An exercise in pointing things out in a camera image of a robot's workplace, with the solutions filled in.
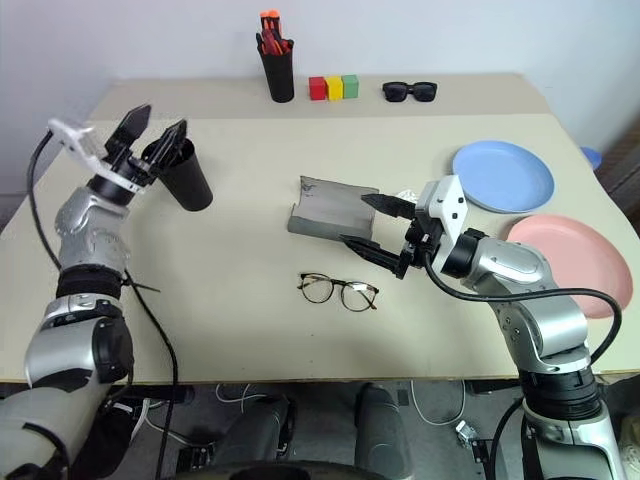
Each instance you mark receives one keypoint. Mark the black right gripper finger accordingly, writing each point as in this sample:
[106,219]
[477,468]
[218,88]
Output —
[377,252]
[392,206]

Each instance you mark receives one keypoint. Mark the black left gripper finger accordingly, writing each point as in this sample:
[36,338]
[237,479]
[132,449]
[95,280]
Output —
[167,144]
[131,126]

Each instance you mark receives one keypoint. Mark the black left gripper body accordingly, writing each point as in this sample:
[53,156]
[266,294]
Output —
[131,164]

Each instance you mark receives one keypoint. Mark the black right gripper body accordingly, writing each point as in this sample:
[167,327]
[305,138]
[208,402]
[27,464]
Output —
[421,240]

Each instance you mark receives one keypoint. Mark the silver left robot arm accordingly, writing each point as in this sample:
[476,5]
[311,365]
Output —
[85,235]

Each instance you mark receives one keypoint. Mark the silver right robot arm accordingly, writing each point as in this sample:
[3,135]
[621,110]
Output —
[525,270]

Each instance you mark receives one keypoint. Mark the grey glasses case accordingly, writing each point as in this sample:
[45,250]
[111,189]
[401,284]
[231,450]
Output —
[330,207]

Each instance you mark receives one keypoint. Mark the black cup holding markers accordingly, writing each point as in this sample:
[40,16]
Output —
[280,77]

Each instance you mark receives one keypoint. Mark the white crumpled cloth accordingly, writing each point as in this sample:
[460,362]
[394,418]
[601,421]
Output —
[407,194]

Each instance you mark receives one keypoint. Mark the tortoiseshell round eyeglasses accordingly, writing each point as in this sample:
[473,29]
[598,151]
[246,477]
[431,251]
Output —
[341,286]

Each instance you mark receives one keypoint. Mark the beige table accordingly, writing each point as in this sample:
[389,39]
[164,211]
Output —
[210,97]
[240,280]

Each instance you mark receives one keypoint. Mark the blue plate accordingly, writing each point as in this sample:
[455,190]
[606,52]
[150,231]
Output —
[505,172]

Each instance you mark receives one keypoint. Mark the black sunglasses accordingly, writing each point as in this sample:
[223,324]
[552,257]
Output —
[397,92]

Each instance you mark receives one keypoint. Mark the green cube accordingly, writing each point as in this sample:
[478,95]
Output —
[351,87]

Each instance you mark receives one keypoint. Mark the yellow cube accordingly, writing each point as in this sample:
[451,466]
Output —
[334,89]

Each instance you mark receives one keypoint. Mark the red cube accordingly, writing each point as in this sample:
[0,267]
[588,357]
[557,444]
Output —
[317,90]

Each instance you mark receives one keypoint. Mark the red and black marker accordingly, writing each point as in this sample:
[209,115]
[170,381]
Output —
[266,44]
[286,46]

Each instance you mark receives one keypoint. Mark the orange capped marker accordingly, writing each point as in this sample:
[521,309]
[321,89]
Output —
[264,21]
[273,20]

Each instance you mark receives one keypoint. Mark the pink plate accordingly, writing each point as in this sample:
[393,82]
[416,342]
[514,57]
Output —
[580,255]

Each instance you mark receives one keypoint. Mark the dark wooden furniture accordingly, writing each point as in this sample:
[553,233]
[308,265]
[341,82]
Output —
[622,165]

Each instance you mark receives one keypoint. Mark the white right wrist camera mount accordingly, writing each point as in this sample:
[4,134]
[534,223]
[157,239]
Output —
[450,205]

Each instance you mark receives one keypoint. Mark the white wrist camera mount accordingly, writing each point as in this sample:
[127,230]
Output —
[80,142]
[450,205]

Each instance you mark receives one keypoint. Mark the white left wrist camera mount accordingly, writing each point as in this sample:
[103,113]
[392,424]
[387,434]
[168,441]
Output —
[80,142]

